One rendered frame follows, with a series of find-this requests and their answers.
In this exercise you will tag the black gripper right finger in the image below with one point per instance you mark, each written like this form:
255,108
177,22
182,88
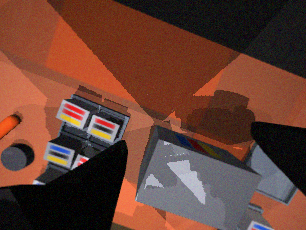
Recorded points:
286,147

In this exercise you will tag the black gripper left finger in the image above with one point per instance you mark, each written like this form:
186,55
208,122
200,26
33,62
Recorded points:
85,198

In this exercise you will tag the orange cylinder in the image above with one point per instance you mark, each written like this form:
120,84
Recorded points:
8,124

